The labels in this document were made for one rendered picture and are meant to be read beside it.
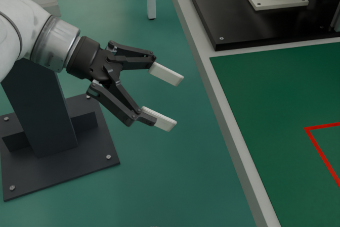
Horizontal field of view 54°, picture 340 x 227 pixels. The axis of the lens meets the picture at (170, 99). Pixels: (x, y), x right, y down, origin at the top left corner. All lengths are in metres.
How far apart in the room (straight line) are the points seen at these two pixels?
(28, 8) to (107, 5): 1.94
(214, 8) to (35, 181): 1.02
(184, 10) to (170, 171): 0.75
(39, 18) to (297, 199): 0.51
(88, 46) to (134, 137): 1.02
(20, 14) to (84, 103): 1.20
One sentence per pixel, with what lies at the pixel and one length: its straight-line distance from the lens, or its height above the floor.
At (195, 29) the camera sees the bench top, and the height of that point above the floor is 0.75.
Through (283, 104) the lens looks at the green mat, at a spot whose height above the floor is 0.75.
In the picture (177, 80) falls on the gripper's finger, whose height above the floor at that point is 0.77.
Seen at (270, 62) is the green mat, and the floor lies 0.75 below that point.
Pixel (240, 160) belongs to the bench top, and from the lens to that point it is 0.62.
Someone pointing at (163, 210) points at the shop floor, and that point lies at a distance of 1.39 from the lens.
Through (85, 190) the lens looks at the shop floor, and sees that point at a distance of 1.47.
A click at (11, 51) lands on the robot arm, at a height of 0.95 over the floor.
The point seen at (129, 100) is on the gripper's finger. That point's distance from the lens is 0.60.
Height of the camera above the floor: 1.25
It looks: 46 degrees down
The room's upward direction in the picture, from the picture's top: straight up
